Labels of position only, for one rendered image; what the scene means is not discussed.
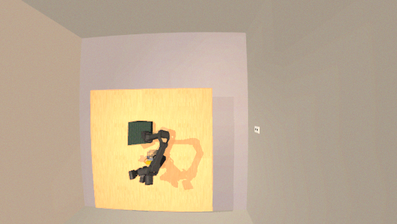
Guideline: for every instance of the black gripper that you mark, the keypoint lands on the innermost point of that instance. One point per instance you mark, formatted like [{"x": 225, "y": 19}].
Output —
[{"x": 137, "y": 172}]

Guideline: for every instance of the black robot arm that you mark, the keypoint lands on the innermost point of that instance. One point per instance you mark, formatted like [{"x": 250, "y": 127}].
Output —
[{"x": 154, "y": 167}]

